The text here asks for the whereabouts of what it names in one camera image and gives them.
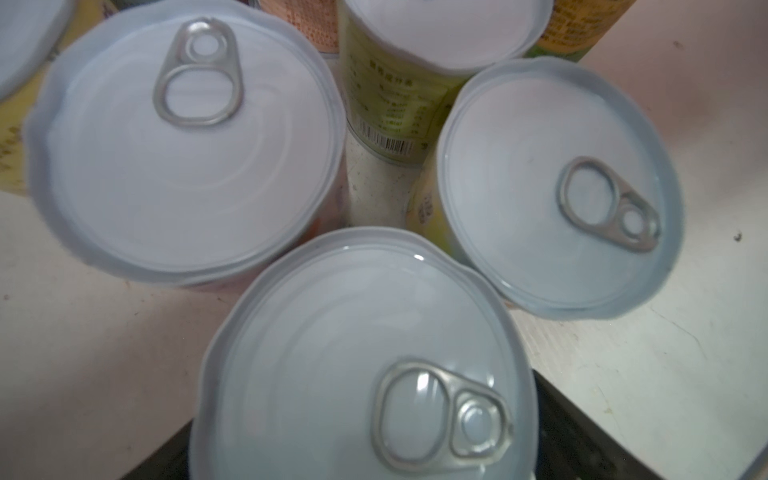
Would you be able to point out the pink label can centre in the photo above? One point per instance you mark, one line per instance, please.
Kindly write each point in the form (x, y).
(187, 144)

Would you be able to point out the orange label can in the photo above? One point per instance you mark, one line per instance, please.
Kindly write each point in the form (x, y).
(317, 20)

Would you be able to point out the yellow green label can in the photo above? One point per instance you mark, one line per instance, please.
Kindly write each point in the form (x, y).
(576, 26)

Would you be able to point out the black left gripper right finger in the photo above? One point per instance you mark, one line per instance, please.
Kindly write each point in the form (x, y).
(572, 446)

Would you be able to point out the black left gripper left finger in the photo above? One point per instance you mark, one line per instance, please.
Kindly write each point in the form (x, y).
(168, 462)

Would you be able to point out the yellow label can front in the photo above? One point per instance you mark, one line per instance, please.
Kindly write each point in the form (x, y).
(554, 186)

